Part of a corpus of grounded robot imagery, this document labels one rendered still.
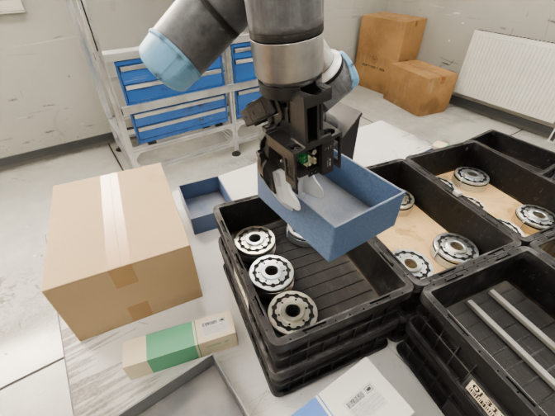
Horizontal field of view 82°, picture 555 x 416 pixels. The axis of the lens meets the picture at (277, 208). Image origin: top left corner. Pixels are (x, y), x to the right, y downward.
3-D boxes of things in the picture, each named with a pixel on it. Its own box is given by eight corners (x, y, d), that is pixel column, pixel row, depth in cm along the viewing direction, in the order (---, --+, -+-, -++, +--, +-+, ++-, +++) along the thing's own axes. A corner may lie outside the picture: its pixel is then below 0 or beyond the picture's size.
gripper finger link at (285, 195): (293, 235, 46) (290, 186, 40) (272, 212, 50) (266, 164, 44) (310, 225, 48) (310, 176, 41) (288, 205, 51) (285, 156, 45)
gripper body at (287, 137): (294, 195, 39) (286, 101, 31) (258, 163, 45) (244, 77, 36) (342, 170, 42) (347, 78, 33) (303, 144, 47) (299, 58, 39)
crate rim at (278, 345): (211, 213, 81) (211, 205, 80) (315, 186, 90) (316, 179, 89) (272, 356, 53) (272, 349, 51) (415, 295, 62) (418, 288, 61)
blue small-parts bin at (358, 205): (257, 195, 60) (256, 163, 55) (318, 172, 67) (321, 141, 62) (329, 262, 47) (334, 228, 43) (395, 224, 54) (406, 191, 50)
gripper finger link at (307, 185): (314, 224, 48) (310, 176, 41) (291, 203, 52) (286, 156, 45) (329, 215, 49) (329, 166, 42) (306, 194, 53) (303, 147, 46)
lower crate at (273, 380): (220, 266, 94) (215, 237, 87) (310, 238, 104) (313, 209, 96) (273, 404, 66) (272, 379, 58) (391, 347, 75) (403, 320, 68)
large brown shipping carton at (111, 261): (203, 296, 86) (190, 244, 74) (80, 342, 76) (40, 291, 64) (173, 210, 114) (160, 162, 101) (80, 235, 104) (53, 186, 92)
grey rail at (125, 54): (95, 60, 195) (92, 52, 192) (312, 29, 268) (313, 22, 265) (98, 64, 189) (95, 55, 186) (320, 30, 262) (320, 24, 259)
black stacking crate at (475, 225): (314, 212, 96) (317, 181, 89) (393, 189, 106) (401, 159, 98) (402, 321, 68) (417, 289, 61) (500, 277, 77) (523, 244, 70)
